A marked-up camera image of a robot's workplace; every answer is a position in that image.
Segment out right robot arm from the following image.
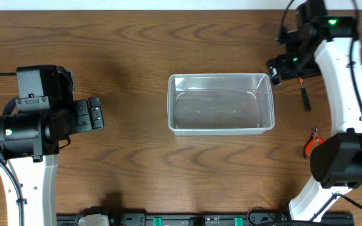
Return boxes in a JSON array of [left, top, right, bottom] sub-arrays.
[[266, 0, 362, 225]]

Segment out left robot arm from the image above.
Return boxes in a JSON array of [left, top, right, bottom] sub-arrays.
[[0, 97, 104, 225]]

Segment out small claw hammer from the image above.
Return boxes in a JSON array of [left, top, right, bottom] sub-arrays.
[[299, 77, 311, 112]]

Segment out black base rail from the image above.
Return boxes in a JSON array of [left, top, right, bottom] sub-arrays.
[[57, 207, 355, 226]]

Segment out clear plastic container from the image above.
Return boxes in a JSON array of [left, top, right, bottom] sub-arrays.
[[167, 73, 275, 136]]

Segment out red handled pliers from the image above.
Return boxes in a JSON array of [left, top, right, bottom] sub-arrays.
[[303, 128, 324, 159]]

